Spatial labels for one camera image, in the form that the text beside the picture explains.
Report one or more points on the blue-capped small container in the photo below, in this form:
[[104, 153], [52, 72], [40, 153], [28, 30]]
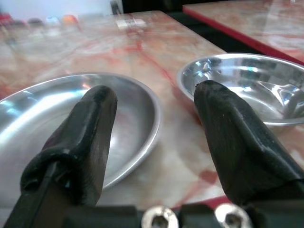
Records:
[[52, 21]]

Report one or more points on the large shallow steel plate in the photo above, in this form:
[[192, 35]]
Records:
[[133, 133]]

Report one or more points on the dark round small container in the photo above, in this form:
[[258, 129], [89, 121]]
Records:
[[35, 23]]

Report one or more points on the white label card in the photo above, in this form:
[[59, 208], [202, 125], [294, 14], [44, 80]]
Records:
[[130, 23]]

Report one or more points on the marble table with red edge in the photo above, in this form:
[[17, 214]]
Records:
[[256, 21]]

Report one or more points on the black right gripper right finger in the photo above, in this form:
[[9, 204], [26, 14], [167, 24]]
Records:
[[235, 147]]

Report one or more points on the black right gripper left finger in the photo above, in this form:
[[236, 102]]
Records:
[[80, 147]]

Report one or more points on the red blurry object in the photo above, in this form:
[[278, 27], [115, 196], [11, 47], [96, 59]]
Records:
[[6, 19]]

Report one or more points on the small steel bowl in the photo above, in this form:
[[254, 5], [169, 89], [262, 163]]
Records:
[[256, 88]]

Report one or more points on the orange round object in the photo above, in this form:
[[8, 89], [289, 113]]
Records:
[[69, 19]]

